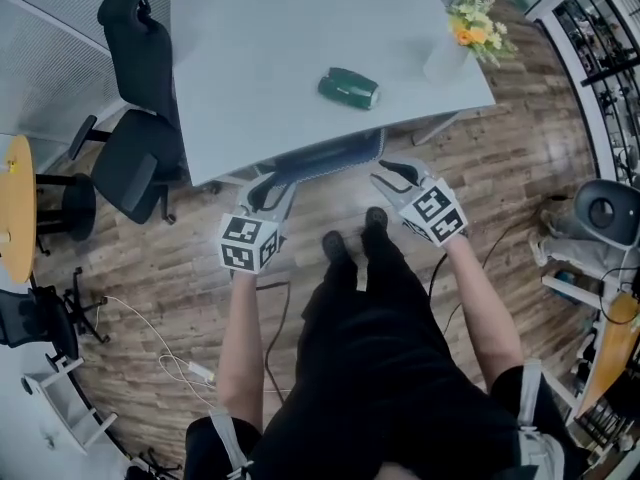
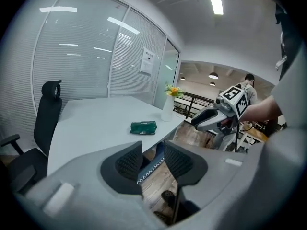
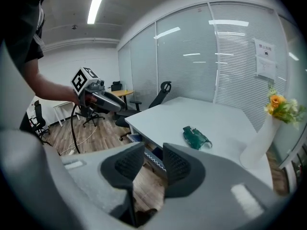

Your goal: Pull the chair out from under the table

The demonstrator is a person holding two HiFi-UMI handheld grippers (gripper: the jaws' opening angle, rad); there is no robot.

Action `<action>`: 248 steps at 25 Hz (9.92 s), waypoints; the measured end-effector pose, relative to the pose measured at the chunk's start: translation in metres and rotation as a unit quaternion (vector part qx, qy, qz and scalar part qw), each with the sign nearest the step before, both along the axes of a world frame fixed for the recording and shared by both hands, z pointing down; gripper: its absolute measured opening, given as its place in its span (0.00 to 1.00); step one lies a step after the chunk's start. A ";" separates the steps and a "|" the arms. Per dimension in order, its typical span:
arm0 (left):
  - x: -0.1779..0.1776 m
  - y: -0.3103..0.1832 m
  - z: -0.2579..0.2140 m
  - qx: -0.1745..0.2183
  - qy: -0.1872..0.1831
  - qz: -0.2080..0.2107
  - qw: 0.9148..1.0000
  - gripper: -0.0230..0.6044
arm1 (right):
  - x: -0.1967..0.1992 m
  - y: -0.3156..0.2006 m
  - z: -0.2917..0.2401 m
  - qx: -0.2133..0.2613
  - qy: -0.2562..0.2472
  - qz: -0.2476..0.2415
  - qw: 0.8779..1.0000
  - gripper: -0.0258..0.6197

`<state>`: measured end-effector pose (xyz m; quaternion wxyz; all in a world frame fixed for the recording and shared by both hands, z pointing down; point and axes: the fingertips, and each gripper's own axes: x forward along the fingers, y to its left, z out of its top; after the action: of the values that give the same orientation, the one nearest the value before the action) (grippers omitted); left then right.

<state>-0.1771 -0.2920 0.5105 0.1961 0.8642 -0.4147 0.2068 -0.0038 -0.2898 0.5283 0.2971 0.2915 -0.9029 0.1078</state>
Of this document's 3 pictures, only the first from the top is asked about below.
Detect person's left forearm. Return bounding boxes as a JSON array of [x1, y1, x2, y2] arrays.
[[216, 267, 267, 435]]

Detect grey harness strap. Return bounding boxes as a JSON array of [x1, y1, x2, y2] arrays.
[[514, 357, 567, 480], [208, 407, 254, 480]]

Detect person's right black shoe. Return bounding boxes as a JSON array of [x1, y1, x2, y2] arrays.
[[364, 206, 389, 235]]

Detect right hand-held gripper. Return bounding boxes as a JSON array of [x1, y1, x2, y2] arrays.
[[369, 156, 470, 248]]

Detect yellow artificial flowers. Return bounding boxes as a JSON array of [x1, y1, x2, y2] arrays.
[[445, 0, 519, 69]]

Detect person's left black shoe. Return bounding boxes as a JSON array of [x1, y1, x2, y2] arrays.
[[321, 230, 347, 266]]

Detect person's black shoe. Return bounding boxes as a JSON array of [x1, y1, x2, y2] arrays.
[[364, 206, 389, 235], [321, 230, 347, 266]]

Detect black cable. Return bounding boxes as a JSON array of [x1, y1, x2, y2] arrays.
[[263, 279, 292, 405], [426, 195, 572, 330]]

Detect black office chair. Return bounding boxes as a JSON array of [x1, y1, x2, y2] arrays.
[[67, 0, 189, 226]]

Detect teal box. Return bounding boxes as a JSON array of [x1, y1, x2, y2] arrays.
[[552, 271, 579, 302]]

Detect round wooden table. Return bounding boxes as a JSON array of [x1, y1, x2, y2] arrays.
[[0, 134, 98, 285]]

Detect black mesh chair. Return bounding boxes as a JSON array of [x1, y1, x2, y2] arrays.
[[0, 266, 112, 365]]

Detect person's right forearm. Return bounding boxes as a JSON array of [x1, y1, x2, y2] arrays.
[[441, 232, 526, 395]]

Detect black metal railing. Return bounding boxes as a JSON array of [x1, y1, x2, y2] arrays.
[[524, 0, 640, 190]]

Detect white charger cable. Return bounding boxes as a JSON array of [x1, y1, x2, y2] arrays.
[[102, 295, 289, 394]]

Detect blue office chair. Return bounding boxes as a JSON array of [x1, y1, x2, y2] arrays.
[[272, 128, 389, 186]]

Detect white desk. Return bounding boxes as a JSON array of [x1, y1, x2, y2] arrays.
[[19, 352, 119, 457]]

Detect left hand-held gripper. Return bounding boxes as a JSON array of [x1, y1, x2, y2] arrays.
[[218, 171, 297, 275]]

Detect green crushed can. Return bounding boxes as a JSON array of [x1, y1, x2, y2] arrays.
[[316, 66, 383, 111]]

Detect person's black clothing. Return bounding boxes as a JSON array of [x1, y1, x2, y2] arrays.
[[183, 215, 592, 480]]

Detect wooden desk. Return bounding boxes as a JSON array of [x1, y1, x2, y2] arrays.
[[541, 271, 640, 420]]

